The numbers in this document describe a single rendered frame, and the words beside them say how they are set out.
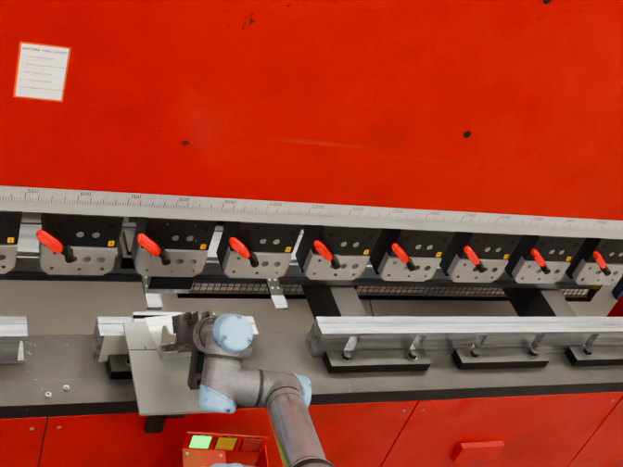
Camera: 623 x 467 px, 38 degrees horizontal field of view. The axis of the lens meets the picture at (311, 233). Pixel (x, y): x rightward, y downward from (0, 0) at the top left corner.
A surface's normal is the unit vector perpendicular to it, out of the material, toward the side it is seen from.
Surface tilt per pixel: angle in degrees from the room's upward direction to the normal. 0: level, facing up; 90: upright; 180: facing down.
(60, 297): 0
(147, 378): 0
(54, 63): 90
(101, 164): 90
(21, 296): 0
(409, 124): 90
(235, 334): 40
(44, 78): 90
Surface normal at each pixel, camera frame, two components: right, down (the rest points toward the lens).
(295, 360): 0.29, -0.74
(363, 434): 0.28, 0.67
